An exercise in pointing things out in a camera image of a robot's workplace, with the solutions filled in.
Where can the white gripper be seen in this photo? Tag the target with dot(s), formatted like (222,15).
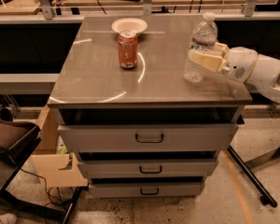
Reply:
(240,63)

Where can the clear plastic water bottle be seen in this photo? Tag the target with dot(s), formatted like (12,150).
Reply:
(203,39)

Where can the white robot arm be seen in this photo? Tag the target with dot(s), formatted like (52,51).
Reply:
(264,77)

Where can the grey drawer cabinet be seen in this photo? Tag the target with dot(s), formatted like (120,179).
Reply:
(92,89)

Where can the white paper bowl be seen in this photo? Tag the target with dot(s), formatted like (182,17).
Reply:
(133,24)

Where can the orange soda can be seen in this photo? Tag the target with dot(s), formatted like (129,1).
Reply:
(127,48)

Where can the top grey drawer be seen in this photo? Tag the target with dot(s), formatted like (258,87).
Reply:
(147,138)

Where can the grey drawer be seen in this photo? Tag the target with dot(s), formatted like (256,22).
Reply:
(146,190)
(147,168)
(147,138)

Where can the middle grey drawer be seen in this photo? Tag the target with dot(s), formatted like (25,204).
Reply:
(147,168)

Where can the black floor stand leg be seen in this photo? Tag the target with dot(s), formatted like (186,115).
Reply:
(265,196)

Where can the bottom grey drawer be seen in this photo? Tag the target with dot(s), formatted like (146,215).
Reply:
(146,190)

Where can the brown cardboard box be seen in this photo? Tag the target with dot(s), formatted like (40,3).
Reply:
(60,170)

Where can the black office chair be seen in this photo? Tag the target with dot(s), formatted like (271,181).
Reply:
(18,140)

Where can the white shoe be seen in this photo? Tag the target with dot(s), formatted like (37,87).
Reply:
(8,219)

